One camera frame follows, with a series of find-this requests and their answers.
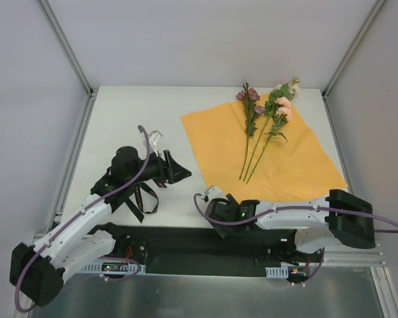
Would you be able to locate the orange wrapping paper sheet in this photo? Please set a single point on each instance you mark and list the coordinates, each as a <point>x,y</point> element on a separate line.
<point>300,164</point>

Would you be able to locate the white fake rose stem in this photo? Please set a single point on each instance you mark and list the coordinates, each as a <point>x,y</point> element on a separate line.
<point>290,90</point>

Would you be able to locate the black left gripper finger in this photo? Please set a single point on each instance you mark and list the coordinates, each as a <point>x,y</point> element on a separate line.
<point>177,174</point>
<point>171,164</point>

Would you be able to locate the aluminium frame post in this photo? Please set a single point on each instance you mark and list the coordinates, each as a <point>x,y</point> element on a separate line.
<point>354,46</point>
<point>65,45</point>

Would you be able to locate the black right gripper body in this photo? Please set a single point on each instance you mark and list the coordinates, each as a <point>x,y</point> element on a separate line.
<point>232,202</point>

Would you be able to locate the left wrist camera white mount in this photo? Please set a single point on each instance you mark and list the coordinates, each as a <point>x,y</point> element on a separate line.
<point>154,138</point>

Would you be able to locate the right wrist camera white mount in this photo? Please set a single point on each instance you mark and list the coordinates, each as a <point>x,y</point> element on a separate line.
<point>213,192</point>

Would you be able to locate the right aluminium frame post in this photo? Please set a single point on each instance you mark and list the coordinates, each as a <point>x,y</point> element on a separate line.
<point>354,46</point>

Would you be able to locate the pink fake rose stem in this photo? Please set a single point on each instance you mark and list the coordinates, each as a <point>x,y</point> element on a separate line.
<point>280,113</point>

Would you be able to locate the left aluminium frame post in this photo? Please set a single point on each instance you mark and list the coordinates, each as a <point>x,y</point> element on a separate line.
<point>65,45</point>

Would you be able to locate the mauve fake rose stem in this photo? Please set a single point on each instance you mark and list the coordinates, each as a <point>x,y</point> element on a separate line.
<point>249,97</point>

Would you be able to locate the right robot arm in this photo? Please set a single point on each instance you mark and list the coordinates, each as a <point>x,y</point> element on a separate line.
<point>340,218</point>

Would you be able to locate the black ribbon with gold text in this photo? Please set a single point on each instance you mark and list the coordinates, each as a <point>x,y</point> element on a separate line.
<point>132,197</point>

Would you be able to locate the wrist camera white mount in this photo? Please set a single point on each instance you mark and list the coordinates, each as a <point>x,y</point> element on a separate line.
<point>154,138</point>
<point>213,192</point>

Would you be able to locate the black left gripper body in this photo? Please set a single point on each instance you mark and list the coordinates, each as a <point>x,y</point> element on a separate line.
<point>168,166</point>

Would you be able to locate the right white slotted cable duct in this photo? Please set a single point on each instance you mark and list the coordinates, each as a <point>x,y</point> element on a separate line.
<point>282,272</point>

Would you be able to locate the left white slotted cable duct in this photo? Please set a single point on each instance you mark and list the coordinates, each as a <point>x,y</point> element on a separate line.
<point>106,267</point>

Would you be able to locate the white slotted cable duct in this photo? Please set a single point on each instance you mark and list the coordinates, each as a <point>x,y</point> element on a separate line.
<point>282,272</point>
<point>106,267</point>

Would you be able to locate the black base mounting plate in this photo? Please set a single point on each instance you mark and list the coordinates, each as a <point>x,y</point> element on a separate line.
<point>203,252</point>

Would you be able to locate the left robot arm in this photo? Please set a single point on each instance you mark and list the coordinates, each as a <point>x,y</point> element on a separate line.
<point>41,269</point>

